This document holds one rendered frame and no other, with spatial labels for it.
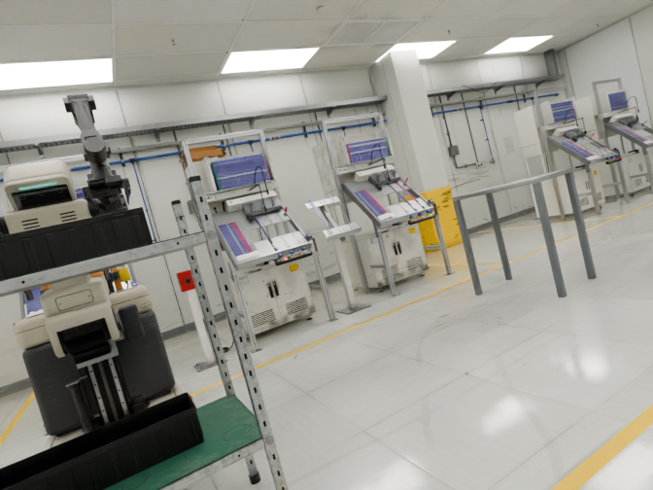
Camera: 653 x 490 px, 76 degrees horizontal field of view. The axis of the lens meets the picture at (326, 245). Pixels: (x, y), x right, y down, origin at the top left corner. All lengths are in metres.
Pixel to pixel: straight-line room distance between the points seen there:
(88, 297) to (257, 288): 2.13
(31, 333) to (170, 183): 3.52
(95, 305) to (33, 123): 3.91
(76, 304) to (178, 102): 4.12
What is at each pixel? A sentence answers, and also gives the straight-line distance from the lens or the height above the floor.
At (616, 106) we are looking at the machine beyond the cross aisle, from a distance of 8.48.
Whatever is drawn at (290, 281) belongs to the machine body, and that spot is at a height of 0.42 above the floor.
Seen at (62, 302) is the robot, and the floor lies 0.84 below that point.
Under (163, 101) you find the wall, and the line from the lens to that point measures 5.69.
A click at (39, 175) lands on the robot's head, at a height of 1.32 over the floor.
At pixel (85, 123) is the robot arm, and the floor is 1.45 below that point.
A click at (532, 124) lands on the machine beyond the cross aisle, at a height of 1.45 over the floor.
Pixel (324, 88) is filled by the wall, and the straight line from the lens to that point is 6.46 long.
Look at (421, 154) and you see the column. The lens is 6.41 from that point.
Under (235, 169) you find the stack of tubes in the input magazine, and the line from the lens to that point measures 4.00.
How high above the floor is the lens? 0.90
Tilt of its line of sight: 4 degrees down
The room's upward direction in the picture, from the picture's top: 15 degrees counter-clockwise
